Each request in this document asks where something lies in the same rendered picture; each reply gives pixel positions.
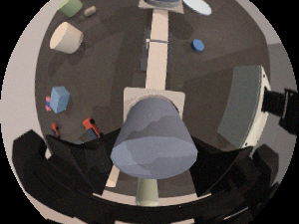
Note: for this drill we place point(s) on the blue cube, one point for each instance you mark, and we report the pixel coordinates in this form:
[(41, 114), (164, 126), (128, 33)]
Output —
[(59, 98)]

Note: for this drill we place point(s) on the green cylinder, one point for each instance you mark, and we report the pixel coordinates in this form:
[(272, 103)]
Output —
[(70, 7)]

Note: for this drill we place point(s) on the white round dish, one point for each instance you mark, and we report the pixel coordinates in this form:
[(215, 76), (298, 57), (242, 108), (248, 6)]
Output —
[(197, 6)]

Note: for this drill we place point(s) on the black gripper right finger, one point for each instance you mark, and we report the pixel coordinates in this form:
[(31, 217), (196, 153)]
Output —
[(212, 163)]

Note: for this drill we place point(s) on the small blue disc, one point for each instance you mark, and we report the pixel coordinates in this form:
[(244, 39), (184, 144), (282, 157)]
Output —
[(196, 45)]

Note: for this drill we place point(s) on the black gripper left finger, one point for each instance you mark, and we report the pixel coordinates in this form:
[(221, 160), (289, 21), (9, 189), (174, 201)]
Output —
[(92, 159)]

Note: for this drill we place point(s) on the beige cylinder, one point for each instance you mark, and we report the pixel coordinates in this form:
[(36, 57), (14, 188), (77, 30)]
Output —
[(66, 38), (113, 177)]

